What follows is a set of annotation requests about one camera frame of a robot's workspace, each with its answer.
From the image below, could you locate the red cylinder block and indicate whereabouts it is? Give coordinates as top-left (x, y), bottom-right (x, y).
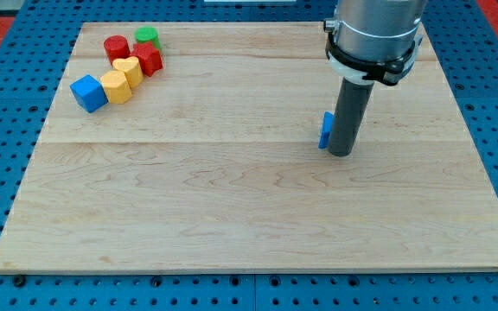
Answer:
top-left (103, 35), bottom-right (131, 64)

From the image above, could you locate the blue cube block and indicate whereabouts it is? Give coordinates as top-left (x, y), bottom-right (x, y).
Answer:
top-left (70, 74), bottom-right (108, 113)

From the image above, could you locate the red star block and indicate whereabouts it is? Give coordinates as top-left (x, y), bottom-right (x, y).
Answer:
top-left (131, 41), bottom-right (163, 77)

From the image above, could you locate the yellow heart block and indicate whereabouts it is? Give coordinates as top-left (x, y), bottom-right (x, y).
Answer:
top-left (112, 56), bottom-right (144, 88)

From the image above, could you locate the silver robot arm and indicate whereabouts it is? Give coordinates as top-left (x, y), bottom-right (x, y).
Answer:
top-left (323, 0), bottom-right (427, 86)

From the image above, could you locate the blue triangle block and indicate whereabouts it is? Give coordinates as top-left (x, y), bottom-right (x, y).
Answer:
top-left (318, 111), bottom-right (334, 149)

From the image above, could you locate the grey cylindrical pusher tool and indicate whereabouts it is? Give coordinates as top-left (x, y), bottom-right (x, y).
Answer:
top-left (327, 79), bottom-right (374, 156)

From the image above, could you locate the green cylinder block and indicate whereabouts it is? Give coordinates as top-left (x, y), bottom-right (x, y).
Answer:
top-left (134, 26), bottom-right (161, 49)

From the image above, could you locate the wooden board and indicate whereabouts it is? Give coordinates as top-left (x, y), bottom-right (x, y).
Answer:
top-left (0, 22), bottom-right (498, 275)

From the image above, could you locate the yellow pentagon block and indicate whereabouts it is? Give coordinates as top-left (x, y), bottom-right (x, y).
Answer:
top-left (100, 70), bottom-right (132, 105)

